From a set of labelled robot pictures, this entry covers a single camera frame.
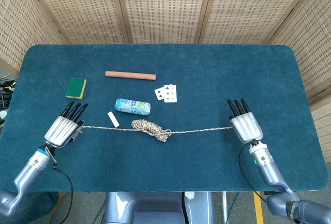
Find beige braided rope bundle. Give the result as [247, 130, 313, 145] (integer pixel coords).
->
[81, 119, 235, 143]

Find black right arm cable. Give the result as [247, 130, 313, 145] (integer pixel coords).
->
[238, 143, 267, 204]

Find white chalk block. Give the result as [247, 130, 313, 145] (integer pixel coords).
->
[107, 111, 120, 128]

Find woven bamboo screen panel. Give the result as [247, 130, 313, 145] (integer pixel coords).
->
[113, 0, 215, 45]
[196, 0, 319, 45]
[268, 0, 331, 165]
[0, 0, 65, 77]
[22, 0, 132, 45]

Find tangled floor cable bundle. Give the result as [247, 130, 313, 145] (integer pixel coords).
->
[0, 76, 18, 110]

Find small clubs playing card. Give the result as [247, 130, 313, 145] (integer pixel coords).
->
[154, 86, 166, 101]

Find six of clubs card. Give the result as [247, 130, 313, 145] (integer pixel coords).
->
[163, 84, 178, 103]

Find blue carpet table mat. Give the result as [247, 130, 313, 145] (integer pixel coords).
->
[0, 43, 329, 192]

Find brown wooden stick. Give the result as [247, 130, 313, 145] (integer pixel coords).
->
[105, 70, 157, 81]

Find green yellow sponge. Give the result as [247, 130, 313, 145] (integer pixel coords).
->
[65, 77, 87, 100]

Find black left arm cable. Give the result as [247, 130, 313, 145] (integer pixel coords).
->
[45, 145, 74, 224]

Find grey-blue robot torso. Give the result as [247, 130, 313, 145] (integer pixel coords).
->
[102, 191, 215, 224]

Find blue floor cable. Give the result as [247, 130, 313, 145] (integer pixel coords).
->
[227, 192, 240, 219]

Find yellow floor tape strip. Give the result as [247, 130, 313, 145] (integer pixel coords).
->
[253, 191, 264, 224]

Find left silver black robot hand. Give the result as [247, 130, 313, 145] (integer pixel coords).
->
[43, 101, 89, 148]

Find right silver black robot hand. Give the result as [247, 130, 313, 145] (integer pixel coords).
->
[227, 98, 263, 143]

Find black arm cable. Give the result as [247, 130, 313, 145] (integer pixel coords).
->
[238, 143, 267, 204]
[45, 145, 74, 224]

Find blue printed drink can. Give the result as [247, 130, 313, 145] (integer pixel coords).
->
[115, 98, 152, 116]

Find teal cloth bundle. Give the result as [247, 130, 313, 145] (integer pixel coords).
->
[23, 192, 59, 217]

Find metal table leg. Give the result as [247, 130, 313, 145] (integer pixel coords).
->
[221, 191, 229, 222]

